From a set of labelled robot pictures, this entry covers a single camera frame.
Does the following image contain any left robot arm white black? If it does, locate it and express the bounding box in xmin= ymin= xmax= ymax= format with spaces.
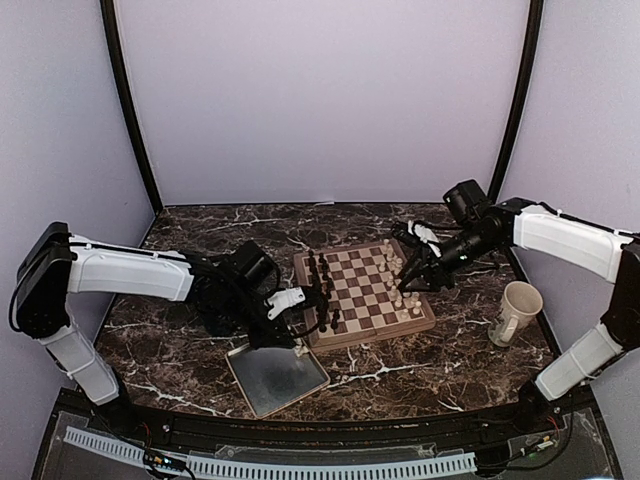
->
xmin=8 ymin=222 xmax=308 ymax=436

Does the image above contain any right black frame post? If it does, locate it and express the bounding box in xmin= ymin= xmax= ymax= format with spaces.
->
xmin=488 ymin=0 xmax=544 ymax=202

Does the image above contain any wooden chess board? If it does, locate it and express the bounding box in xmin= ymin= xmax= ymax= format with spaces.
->
xmin=294 ymin=239 xmax=436 ymax=353

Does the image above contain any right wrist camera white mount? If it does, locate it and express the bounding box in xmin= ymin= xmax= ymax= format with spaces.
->
xmin=391 ymin=220 xmax=440 ymax=248

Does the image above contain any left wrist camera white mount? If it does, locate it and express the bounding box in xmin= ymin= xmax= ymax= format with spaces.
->
xmin=265 ymin=287 xmax=306 ymax=320

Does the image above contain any black frame post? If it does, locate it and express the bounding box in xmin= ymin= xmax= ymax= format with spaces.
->
xmin=488 ymin=0 xmax=544 ymax=202
xmin=99 ymin=0 xmax=164 ymax=215

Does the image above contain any white slotted cable duct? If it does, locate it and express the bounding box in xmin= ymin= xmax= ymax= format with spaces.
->
xmin=63 ymin=427 xmax=477 ymax=479

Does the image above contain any black front rail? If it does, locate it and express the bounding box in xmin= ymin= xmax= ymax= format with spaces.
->
xmin=125 ymin=406 xmax=521 ymax=449

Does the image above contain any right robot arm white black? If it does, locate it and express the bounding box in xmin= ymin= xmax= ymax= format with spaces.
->
xmin=391 ymin=180 xmax=639 ymax=434

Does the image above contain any cream white mug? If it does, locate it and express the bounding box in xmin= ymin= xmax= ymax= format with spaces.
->
xmin=488 ymin=281 xmax=544 ymax=348

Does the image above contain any metal tray wooden rim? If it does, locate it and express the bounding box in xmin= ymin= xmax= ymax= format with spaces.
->
xmin=226 ymin=344 xmax=330 ymax=419

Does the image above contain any white chess pieces pile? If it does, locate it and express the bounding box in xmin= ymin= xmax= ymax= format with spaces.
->
xmin=294 ymin=345 xmax=308 ymax=357

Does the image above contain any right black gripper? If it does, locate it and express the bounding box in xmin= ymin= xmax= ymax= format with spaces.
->
xmin=398 ymin=225 xmax=501 ymax=292

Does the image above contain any black chess pieces row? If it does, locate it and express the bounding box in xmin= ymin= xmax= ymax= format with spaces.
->
xmin=307 ymin=250 xmax=334 ymax=333

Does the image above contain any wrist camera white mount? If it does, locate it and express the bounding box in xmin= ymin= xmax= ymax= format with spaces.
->
xmin=265 ymin=287 xmax=306 ymax=320
xmin=391 ymin=220 xmax=440 ymax=248

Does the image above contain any left black frame post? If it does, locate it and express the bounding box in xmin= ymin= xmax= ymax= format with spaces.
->
xmin=99 ymin=0 xmax=164 ymax=215

